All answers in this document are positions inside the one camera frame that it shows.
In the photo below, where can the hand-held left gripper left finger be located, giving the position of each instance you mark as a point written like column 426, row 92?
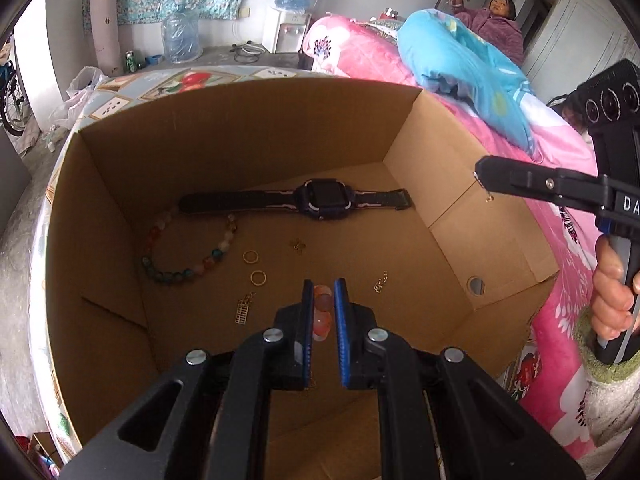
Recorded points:
column 306, row 340

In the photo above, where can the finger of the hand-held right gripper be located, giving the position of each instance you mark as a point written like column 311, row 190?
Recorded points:
column 525, row 177

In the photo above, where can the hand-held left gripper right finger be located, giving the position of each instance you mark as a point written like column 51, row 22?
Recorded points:
column 342, row 345

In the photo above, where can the gold abacus pendant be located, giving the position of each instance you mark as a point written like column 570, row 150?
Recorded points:
column 242, row 312

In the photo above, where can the gold clover earring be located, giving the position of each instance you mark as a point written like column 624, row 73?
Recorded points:
column 298, row 246

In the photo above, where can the purple and pink smartwatch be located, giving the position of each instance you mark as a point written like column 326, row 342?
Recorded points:
column 325, row 197

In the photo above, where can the brown cardboard box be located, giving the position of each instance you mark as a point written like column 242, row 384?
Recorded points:
column 200, row 160

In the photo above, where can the person's right forearm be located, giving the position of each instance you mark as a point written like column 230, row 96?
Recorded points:
column 610, row 400

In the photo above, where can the person's right hand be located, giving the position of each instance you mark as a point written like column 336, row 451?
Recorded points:
column 607, row 300

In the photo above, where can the white wardrobe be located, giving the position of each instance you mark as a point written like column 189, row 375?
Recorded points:
column 590, row 15

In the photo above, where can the light blue blanket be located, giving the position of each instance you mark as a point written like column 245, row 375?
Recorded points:
column 465, row 70

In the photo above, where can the pink blanket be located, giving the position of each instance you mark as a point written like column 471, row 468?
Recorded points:
column 350, row 45

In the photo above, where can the white water dispenser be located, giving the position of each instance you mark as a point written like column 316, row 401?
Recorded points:
column 285, row 30

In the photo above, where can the green can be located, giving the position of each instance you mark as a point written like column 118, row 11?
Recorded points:
column 131, row 62

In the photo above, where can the empty blue water jug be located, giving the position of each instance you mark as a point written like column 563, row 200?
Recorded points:
column 182, row 35

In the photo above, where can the white plastic bag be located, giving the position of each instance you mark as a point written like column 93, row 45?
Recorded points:
column 75, row 95

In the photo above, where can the white rolled board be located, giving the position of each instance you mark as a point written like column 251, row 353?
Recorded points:
column 106, row 25

